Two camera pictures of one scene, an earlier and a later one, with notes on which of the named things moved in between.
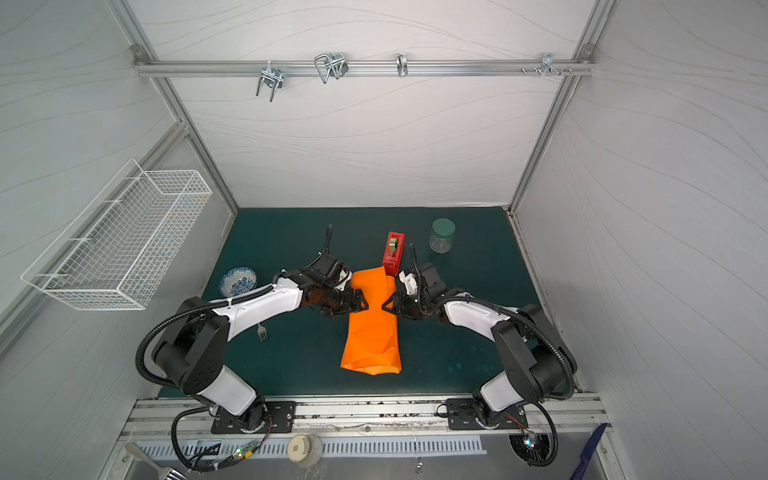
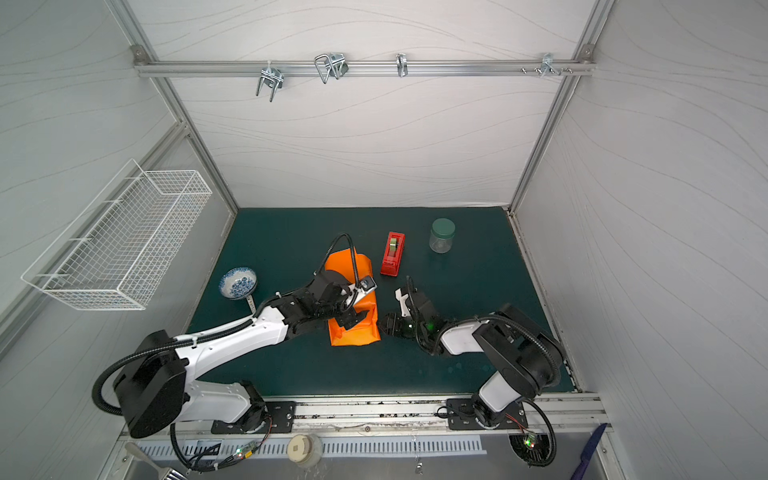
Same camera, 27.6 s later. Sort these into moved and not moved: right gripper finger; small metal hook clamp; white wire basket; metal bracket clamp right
Moved: right gripper finger
Not moved: white wire basket; metal bracket clamp right; small metal hook clamp
